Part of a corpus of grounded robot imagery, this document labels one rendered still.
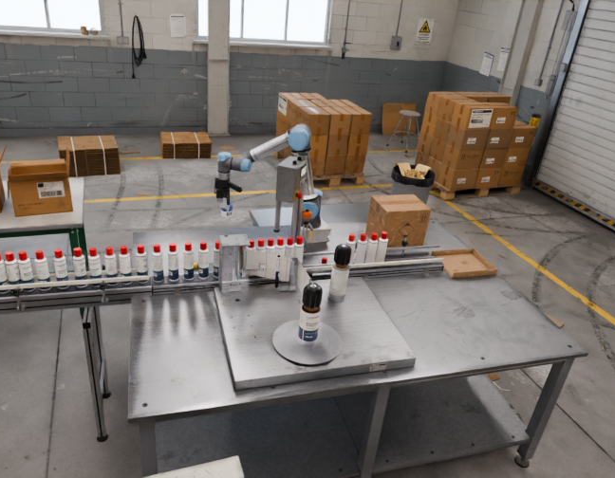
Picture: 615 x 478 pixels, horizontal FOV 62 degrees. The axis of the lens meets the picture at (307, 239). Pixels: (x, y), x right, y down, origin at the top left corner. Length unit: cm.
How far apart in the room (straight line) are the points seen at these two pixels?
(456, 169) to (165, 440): 470
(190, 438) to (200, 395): 69
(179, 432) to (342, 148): 431
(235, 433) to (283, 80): 628
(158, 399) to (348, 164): 477
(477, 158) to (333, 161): 173
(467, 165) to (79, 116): 525
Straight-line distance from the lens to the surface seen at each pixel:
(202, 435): 281
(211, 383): 217
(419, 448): 289
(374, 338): 240
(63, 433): 325
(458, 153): 633
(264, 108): 825
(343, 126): 623
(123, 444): 312
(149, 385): 219
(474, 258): 338
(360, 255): 286
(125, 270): 264
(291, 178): 255
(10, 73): 792
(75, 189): 410
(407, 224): 317
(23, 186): 367
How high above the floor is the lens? 233
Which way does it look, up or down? 28 degrees down
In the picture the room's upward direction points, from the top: 6 degrees clockwise
